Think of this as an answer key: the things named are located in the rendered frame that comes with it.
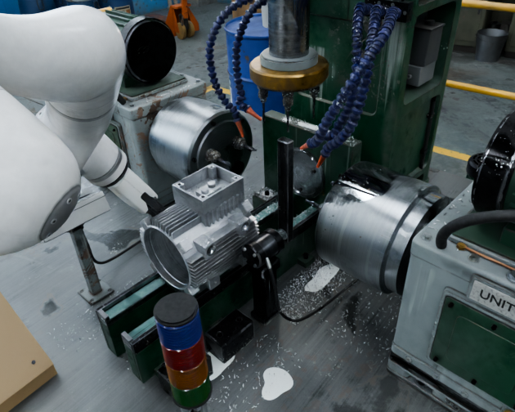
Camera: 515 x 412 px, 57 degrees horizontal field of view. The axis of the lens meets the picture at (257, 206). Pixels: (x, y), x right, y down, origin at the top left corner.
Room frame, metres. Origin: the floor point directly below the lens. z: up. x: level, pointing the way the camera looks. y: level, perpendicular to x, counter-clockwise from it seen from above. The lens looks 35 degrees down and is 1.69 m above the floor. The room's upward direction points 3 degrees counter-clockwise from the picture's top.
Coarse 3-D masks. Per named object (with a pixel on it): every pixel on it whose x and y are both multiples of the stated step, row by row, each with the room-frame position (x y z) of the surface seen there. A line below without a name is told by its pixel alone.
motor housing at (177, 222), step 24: (168, 216) 0.81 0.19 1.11; (192, 216) 0.80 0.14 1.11; (144, 240) 0.83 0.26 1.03; (168, 240) 0.87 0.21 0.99; (192, 240) 0.76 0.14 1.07; (216, 240) 0.77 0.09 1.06; (240, 240) 0.82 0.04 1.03; (168, 264) 0.83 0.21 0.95; (192, 264) 0.72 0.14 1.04; (216, 264) 0.76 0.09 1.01
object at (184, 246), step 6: (240, 204) 0.86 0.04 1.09; (246, 204) 0.86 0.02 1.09; (240, 210) 0.87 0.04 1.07; (246, 210) 0.85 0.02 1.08; (150, 216) 0.83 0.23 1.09; (144, 222) 0.82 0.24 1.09; (144, 228) 0.82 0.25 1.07; (186, 240) 0.74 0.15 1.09; (180, 246) 0.73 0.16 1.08; (186, 246) 0.73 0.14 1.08; (192, 246) 0.74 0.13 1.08; (180, 252) 0.74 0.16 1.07; (186, 252) 0.73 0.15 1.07; (150, 264) 0.82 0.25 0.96; (192, 288) 0.74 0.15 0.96; (198, 288) 0.74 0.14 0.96; (192, 294) 0.73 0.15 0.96
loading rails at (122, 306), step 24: (312, 216) 1.03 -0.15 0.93; (312, 240) 1.03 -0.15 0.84; (288, 264) 0.95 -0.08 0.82; (144, 288) 0.79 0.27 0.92; (168, 288) 0.81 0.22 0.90; (216, 288) 0.78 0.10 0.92; (240, 288) 0.83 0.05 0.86; (96, 312) 0.72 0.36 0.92; (120, 312) 0.72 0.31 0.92; (144, 312) 0.76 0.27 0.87; (216, 312) 0.77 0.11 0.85; (120, 336) 0.71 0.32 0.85; (144, 336) 0.64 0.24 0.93; (144, 360) 0.63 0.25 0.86
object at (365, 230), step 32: (352, 192) 0.80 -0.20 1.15; (384, 192) 0.78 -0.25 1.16; (416, 192) 0.77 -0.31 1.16; (320, 224) 0.79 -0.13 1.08; (352, 224) 0.75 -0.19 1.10; (384, 224) 0.72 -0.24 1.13; (416, 224) 0.71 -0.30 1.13; (320, 256) 0.80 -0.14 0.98; (352, 256) 0.73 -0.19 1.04; (384, 256) 0.69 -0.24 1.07; (384, 288) 0.70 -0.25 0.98
